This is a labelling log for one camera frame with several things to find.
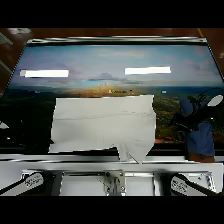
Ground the white T-shirt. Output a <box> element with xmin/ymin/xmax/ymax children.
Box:
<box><xmin>48</xmin><ymin>94</ymin><xmax>158</xmax><ymax>165</ymax></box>

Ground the blue garment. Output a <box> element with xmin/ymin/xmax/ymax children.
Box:
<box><xmin>179</xmin><ymin>98</ymin><xmax>216</xmax><ymax>158</ymax></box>

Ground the brown garment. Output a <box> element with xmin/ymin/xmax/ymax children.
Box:
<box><xmin>187</xmin><ymin>153</ymin><xmax>217</xmax><ymax>164</ymax></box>

